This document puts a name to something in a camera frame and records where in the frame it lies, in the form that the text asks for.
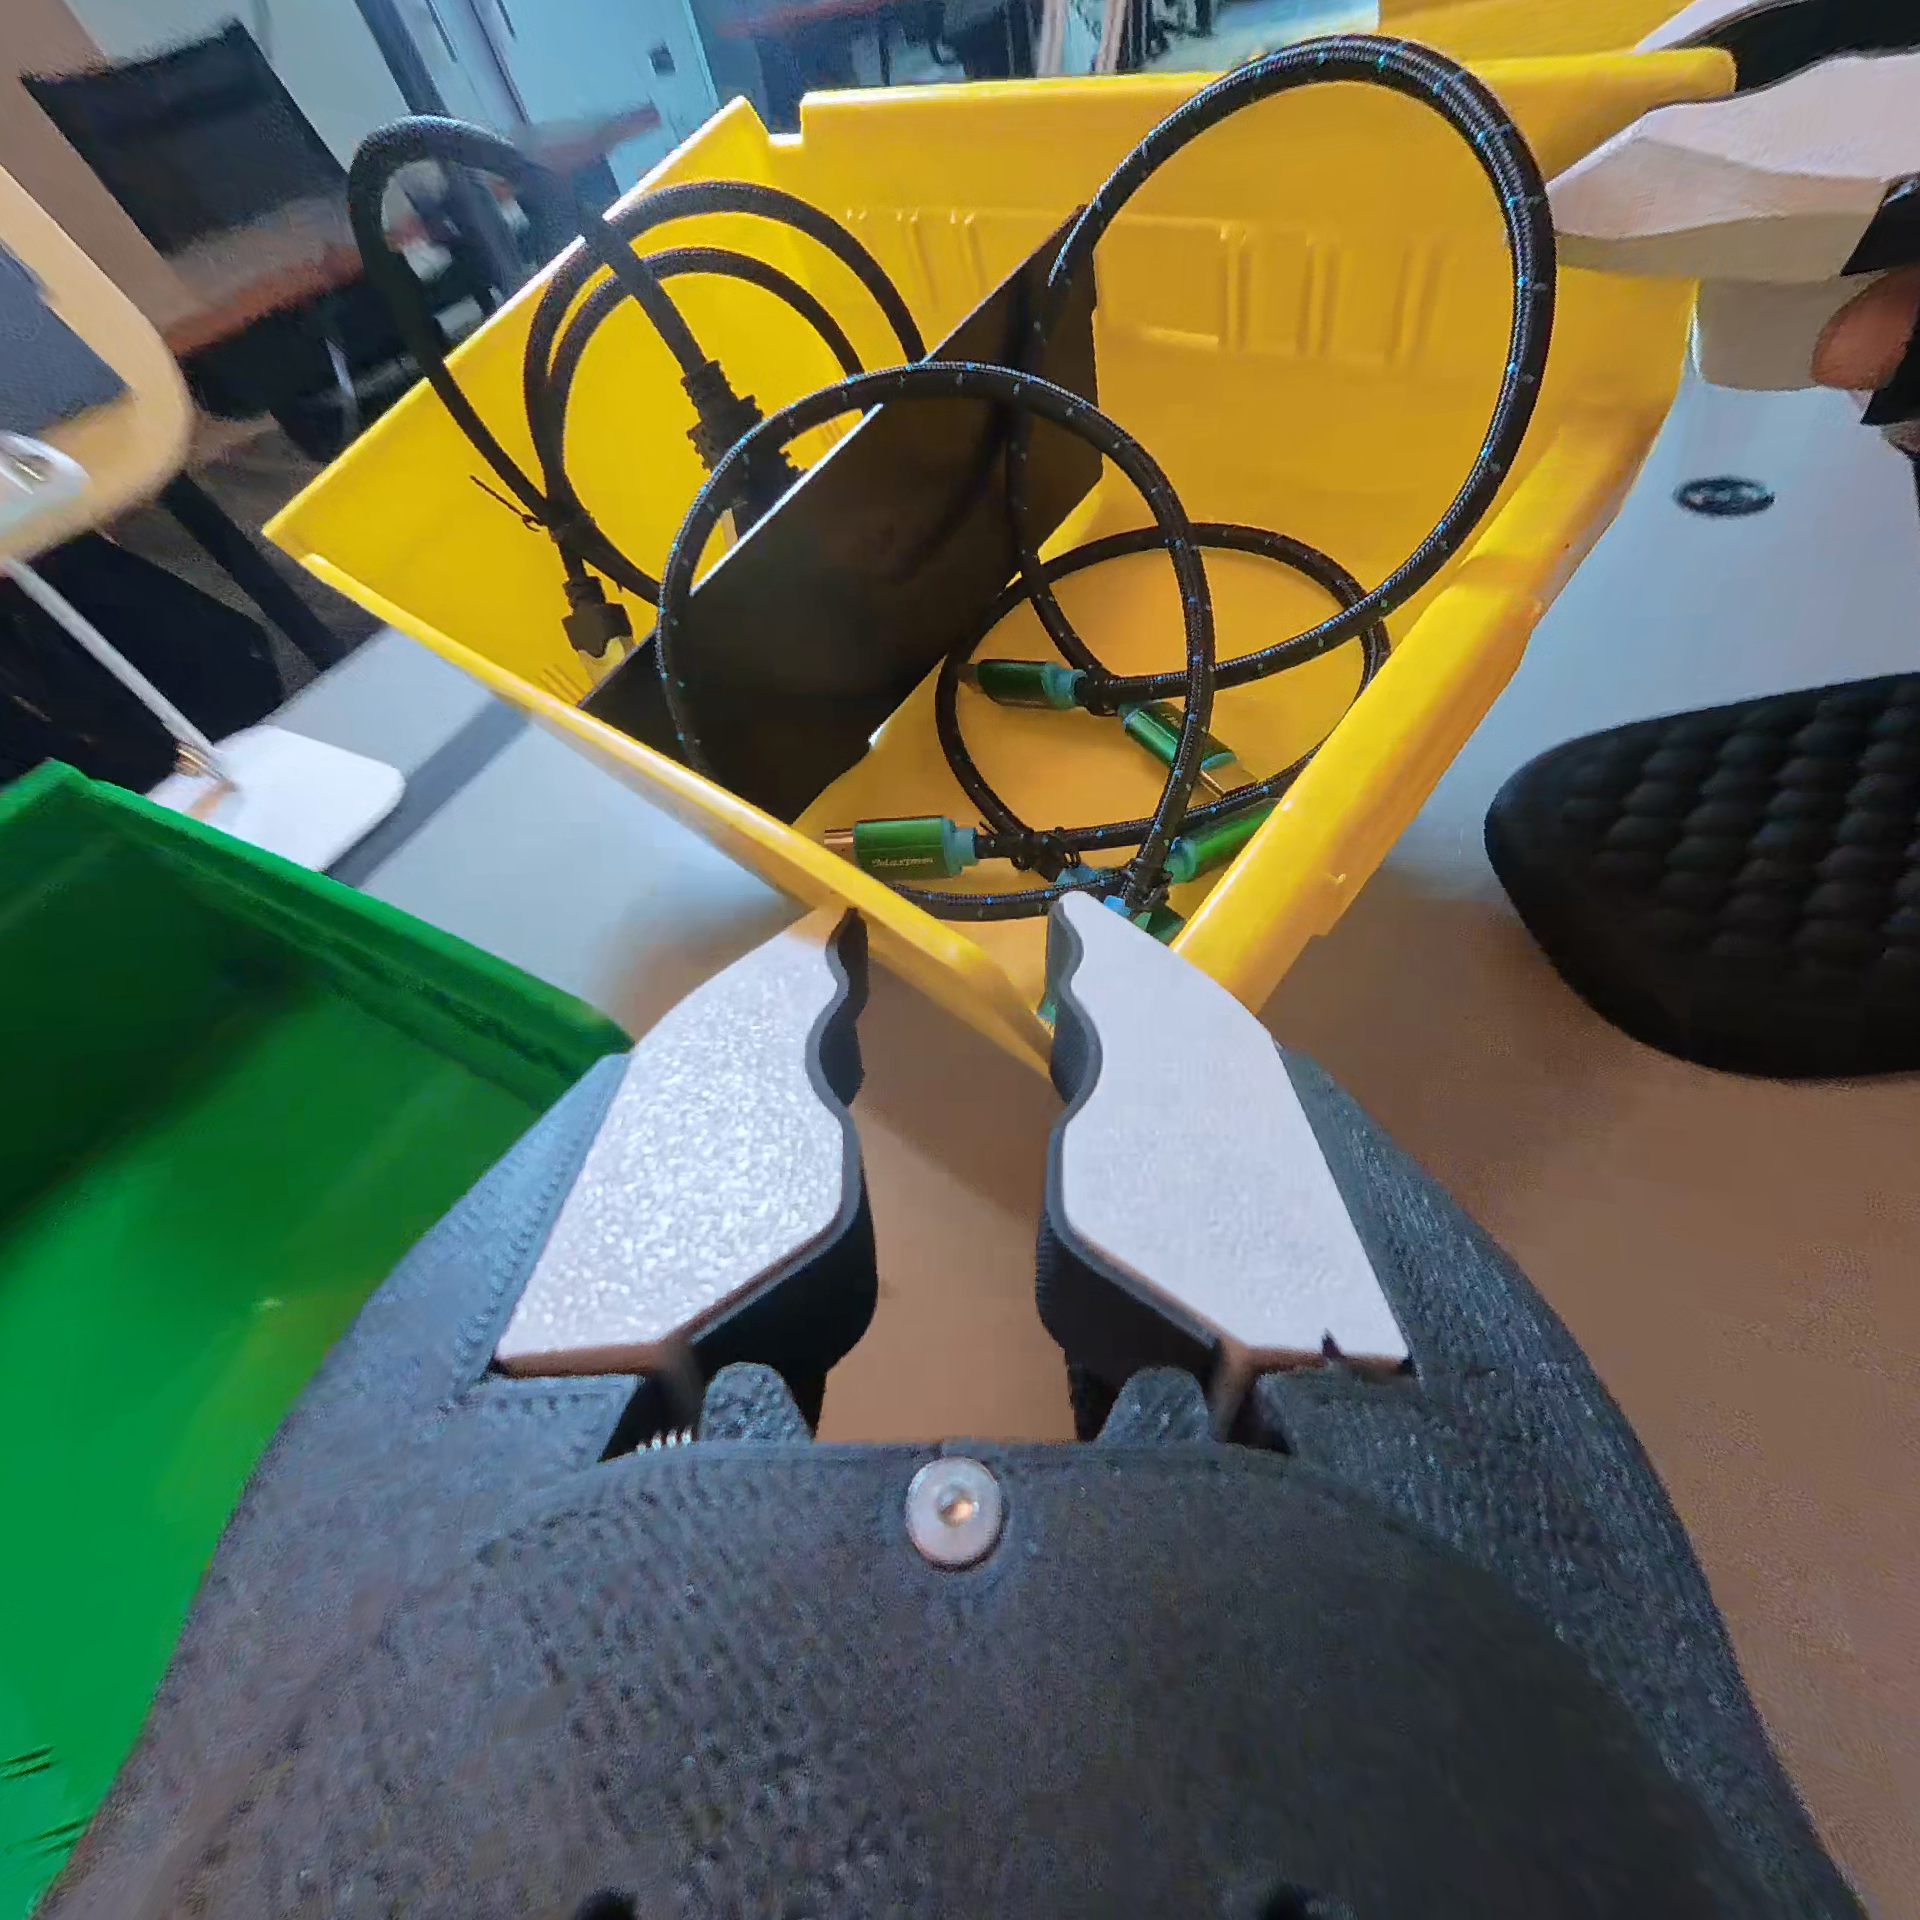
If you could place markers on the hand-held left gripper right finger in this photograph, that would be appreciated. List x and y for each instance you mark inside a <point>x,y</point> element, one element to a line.
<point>1201,1170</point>

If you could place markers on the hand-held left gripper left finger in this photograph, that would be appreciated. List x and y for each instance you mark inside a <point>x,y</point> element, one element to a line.
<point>704,1170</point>

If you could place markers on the yellow storage bin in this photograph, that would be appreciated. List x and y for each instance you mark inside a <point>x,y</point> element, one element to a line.
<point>1349,376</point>

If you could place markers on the green storage bin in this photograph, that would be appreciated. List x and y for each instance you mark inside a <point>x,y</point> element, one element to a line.
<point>225,1200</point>

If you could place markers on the person's right hand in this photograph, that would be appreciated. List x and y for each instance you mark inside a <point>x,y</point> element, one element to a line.
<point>1868,330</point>

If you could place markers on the black desk grommet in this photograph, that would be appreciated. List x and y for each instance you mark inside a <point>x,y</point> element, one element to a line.
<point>1724,496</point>

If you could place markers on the white board stand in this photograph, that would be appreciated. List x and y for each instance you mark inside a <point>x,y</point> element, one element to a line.
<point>301,796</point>

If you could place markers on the black bin divider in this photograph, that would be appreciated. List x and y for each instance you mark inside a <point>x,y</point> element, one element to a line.
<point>885,599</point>

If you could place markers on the black bumpy seat cushion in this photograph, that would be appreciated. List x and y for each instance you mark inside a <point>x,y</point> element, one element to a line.
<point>1724,870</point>

